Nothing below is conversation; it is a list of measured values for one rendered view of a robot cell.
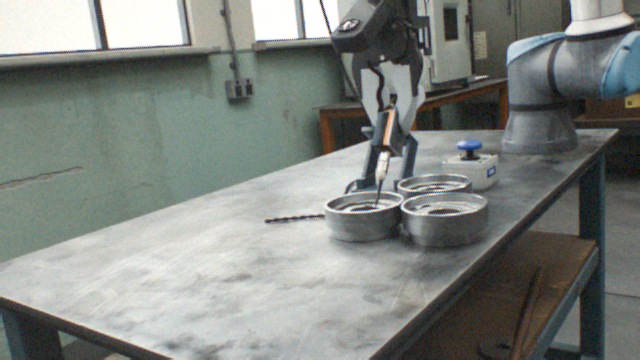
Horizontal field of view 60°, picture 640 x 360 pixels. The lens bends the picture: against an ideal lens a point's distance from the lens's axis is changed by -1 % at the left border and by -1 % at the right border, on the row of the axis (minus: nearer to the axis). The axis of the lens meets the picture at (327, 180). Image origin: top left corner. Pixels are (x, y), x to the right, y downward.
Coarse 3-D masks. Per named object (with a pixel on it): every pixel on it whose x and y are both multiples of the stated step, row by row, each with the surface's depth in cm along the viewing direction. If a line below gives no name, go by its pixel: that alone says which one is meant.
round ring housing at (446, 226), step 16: (432, 208) 71; (448, 208) 71; (480, 208) 65; (416, 224) 66; (432, 224) 64; (448, 224) 64; (464, 224) 64; (480, 224) 65; (416, 240) 67; (432, 240) 66; (448, 240) 65; (464, 240) 65
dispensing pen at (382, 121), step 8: (392, 104) 75; (384, 112) 73; (384, 120) 72; (376, 128) 73; (384, 128) 72; (376, 136) 72; (384, 136) 72; (376, 144) 72; (384, 152) 72; (384, 160) 72; (384, 168) 72; (384, 176) 72; (376, 200) 71; (376, 208) 71
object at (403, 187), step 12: (408, 180) 84; (420, 180) 85; (432, 180) 85; (444, 180) 85; (456, 180) 83; (468, 180) 80; (408, 192) 77; (420, 192) 76; (432, 192) 75; (444, 192) 75; (456, 192) 76; (468, 192) 77
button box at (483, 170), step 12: (456, 156) 95; (480, 156) 93; (492, 156) 92; (444, 168) 91; (456, 168) 90; (468, 168) 89; (480, 168) 88; (492, 168) 91; (480, 180) 88; (492, 180) 91
